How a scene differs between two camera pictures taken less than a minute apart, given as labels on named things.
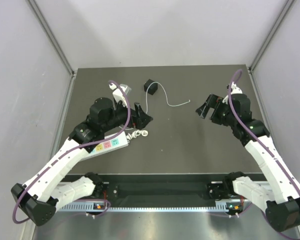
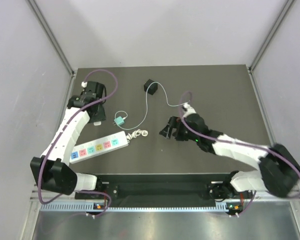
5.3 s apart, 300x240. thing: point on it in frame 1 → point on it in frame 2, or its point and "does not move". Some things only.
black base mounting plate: [159, 187] does not move
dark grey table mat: [179, 139] does not move
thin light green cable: [165, 95] does not move
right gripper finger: [212, 101] → [172, 122]
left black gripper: [141, 119] → [101, 117]
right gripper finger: [203, 110] → [166, 132]
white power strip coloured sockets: [120, 141] does not move
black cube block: [152, 88] does not move
